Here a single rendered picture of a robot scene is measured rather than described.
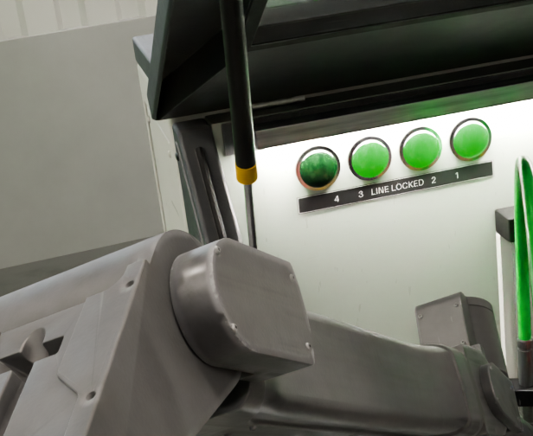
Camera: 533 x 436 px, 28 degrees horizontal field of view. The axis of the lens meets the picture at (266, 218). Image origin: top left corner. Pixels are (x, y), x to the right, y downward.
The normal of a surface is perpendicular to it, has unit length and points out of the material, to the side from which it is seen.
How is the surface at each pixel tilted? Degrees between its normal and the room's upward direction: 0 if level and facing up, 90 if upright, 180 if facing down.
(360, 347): 68
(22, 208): 90
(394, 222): 90
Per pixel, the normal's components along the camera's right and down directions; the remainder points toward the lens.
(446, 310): -0.49, -0.50
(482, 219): 0.23, 0.31
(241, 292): 0.87, -0.33
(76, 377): -0.48, -0.74
